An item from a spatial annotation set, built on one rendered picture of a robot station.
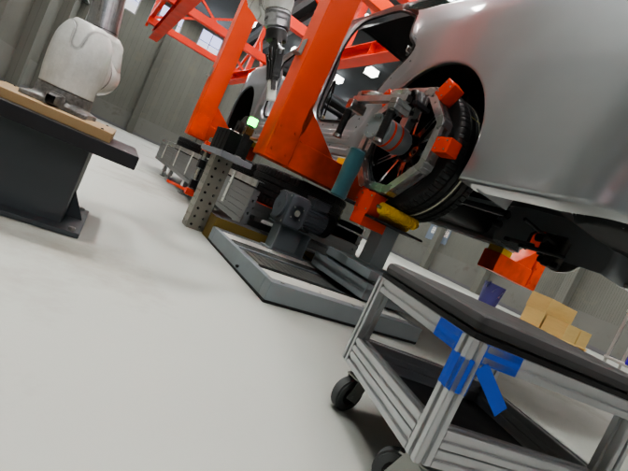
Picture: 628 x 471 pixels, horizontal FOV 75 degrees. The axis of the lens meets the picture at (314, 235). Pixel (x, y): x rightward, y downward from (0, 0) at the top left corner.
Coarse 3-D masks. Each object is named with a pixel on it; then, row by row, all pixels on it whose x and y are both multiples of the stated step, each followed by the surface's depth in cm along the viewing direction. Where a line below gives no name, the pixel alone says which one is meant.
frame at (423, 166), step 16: (432, 96) 189; (384, 112) 216; (448, 112) 185; (448, 128) 180; (368, 144) 224; (432, 144) 179; (432, 160) 181; (368, 176) 215; (400, 176) 188; (416, 176) 186; (384, 192) 194; (400, 192) 193
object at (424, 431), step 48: (384, 288) 89; (432, 288) 74; (480, 336) 60; (528, 336) 62; (336, 384) 88; (384, 384) 74; (432, 384) 98; (480, 384) 61; (576, 384) 65; (624, 384) 68; (432, 432) 60; (480, 432) 83; (528, 432) 86; (624, 432) 70
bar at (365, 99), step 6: (354, 96) 207; (360, 96) 202; (366, 96) 198; (372, 96) 194; (378, 96) 189; (384, 96) 186; (390, 96) 182; (396, 96) 178; (402, 96) 175; (408, 96) 172; (360, 102) 203; (366, 102) 198; (372, 102) 195; (378, 102) 190; (384, 102) 187; (408, 102) 173
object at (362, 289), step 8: (320, 256) 222; (328, 256) 227; (320, 264) 220; (328, 264) 214; (336, 264) 208; (344, 264) 214; (328, 272) 211; (336, 272) 206; (344, 272) 201; (352, 272) 204; (336, 280) 204; (344, 280) 199; (352, 280) 194; (360, 280) 190; (368, 280) 196; (352, 288) 192; (360, 288) 188; (368, 288) 186; (360, 296) 186; (368, 296) 187; (392, 304) 196
